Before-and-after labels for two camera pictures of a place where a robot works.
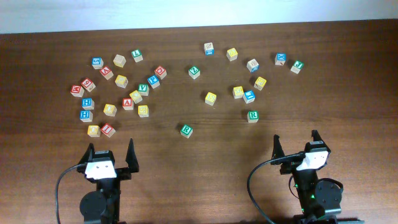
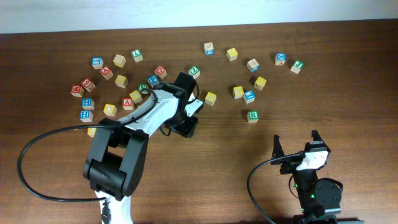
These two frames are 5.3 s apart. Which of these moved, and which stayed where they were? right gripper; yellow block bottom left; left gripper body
Moved: left gripper body
Stayed: yellow block bottom left; right gripper
